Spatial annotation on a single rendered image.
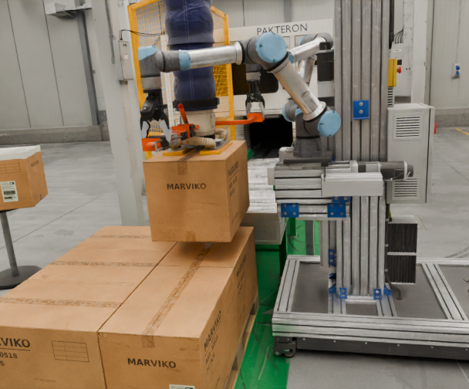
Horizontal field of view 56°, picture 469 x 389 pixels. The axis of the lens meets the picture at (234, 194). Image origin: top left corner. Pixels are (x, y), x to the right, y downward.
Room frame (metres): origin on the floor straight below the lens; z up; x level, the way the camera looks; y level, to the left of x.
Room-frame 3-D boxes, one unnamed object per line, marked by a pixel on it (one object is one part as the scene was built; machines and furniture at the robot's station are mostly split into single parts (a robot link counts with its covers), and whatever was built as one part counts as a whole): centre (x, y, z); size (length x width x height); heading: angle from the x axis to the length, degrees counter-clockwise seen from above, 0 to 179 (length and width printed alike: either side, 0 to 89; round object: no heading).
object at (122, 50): (3.59, 0.79, 1.62); 0.20 x 0.05 x 0.30; 167
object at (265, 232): (2.66, 0.07, 0.48); 0.70 x 0.03 x 0.15; 77
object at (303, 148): (2.11, -0.37, 1.09); 0.15 x 0.15 x 0.10
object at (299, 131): (2.10, -0.38, 1.20); 0.13 x 0.12 x 0.14; 21
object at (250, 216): (2.66, 0.07, 0.58); 0.70 x 0.03 x 0.06; 77
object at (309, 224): (3.11, -0.55, 0.50); 0.07 x 0.07 x 1.00; 77
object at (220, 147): (2.27, 0.07, 1.10); 0.34 x 0.10 x 0.05; 168
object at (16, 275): (3.25, 1.79, 0.31); 0.40 x 0.40 x 0.62
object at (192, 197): (2.29, 0.17, 0.87); 0.60 x 0.40 x 0.40; 168
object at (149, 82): (1.72, 0.29, 1.42); 0.08 x 0.08 x 0.05
